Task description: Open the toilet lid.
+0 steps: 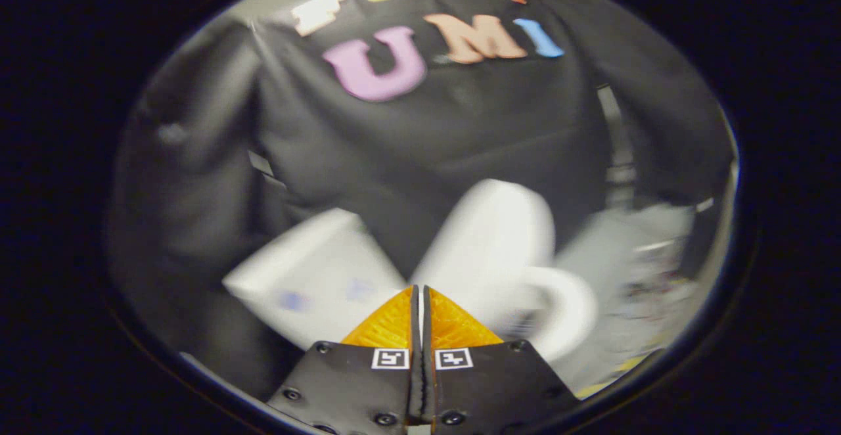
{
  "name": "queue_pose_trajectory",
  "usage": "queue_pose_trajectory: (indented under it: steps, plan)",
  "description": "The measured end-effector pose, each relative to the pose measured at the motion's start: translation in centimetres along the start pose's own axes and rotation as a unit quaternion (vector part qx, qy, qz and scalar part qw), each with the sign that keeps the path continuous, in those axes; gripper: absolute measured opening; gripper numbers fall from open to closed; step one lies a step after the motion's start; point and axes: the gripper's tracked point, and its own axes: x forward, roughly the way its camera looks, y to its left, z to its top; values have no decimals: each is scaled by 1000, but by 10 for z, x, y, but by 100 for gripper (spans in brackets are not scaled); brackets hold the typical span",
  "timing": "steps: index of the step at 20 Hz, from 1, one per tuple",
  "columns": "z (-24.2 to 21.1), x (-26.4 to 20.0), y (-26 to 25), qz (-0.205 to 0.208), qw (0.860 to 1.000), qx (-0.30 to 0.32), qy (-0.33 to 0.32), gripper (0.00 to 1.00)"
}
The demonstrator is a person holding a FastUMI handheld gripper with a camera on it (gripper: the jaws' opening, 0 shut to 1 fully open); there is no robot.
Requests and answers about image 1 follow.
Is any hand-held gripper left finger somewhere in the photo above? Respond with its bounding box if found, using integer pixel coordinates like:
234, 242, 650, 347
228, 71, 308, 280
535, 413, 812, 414
266, 285, 421, 435

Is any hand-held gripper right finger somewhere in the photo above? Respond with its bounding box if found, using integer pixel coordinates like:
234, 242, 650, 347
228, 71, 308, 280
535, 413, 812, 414
422, 285, 580, 435

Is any white toilet lid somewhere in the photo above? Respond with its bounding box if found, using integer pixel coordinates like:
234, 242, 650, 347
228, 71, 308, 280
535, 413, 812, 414
411, 179, 556, 337

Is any white toilet seat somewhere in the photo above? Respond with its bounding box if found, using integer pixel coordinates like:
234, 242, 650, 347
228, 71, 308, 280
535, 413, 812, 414
512, 265, 599, 363

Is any white ceramic toilet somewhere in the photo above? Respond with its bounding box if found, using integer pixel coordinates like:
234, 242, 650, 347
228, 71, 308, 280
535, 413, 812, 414
222, 208, 599, 363

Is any black backdrop cloth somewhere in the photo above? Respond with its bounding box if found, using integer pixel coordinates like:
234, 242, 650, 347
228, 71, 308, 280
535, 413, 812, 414
108, 0, 733, 396

